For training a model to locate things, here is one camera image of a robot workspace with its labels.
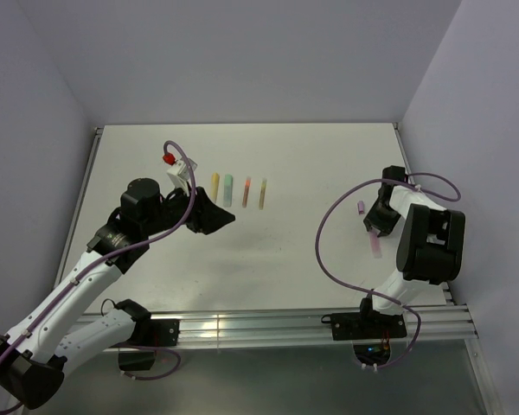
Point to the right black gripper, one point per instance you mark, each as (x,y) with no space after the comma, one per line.
(384,226)

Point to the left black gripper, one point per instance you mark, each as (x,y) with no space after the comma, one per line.
(205,216)

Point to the pink highlighter pen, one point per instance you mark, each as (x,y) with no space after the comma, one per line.
(375,245)

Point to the green highlighter pen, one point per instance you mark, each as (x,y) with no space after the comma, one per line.
(228,185)

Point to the yellow highlighter pen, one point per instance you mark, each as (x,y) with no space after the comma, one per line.
(214,186)

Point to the orange thin pen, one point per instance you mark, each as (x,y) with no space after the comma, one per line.
(246,191)

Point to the olive yellow pen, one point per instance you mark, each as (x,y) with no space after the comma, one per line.
(262,194)

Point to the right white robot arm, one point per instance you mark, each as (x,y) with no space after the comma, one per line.
(431,245)

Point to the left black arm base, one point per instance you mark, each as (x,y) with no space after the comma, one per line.
(155,333)

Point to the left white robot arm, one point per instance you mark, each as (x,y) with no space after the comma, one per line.
(39,352)

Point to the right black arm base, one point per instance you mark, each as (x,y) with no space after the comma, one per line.
(373,332)

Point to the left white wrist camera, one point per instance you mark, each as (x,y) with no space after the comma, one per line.
(179,174)

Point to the aluminium front rail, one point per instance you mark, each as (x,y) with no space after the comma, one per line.
(285,362)

